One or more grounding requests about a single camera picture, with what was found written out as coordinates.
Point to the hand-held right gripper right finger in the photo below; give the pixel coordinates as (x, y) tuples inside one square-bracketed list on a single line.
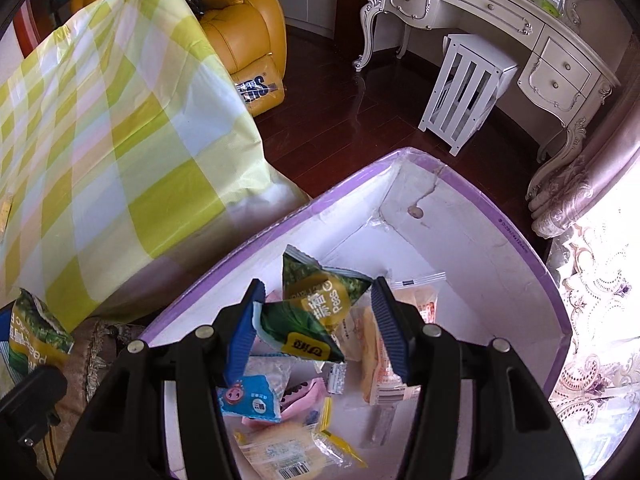
[(392, 330)]

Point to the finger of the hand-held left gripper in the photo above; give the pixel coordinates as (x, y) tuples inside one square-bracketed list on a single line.
[(35, 395)]

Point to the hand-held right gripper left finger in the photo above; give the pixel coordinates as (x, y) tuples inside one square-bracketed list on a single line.
[(245, 330)]

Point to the orange-printed bread packet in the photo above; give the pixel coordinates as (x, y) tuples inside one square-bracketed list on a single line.
[(380, 380)]

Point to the green pea packet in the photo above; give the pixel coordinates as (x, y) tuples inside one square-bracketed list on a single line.
[(35, 325), (320, 285), (300, 335)]

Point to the blue packet with pink pig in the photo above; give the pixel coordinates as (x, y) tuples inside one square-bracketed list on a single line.
[(250, 400)]

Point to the small white barcode packet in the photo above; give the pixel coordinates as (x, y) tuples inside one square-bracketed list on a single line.
[(336, 377)]

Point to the pink snack packet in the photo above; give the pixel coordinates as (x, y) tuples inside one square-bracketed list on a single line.
[(302, 395)]

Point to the lavender storage box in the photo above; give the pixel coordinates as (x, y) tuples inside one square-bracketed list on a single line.
[(450, 260)]

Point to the clear bread packet with barcode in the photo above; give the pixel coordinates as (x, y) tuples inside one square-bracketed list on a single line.
[(285, 450)]

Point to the small clear packet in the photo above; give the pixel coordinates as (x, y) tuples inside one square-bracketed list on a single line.
[(384, 422)]

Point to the small yellow cake packet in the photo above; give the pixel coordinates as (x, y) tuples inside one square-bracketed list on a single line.
[(5, 216)]

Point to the pink patterned curtain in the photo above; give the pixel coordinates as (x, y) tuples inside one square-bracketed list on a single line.
[(590, 220)]

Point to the yellow checked tablecloth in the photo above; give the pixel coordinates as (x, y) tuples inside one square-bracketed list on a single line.
[(125, 135)]

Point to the white slatted stool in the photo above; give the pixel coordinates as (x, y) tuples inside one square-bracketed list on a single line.
[(467, 95)]

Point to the yellow leather armchair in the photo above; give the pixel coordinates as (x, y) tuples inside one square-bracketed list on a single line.
[(250, 35)]

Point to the white ornate dressing table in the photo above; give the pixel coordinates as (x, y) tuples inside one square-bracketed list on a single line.
[(490, 7)]

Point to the small green toy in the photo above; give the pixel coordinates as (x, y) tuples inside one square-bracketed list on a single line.
[(545, 5)]

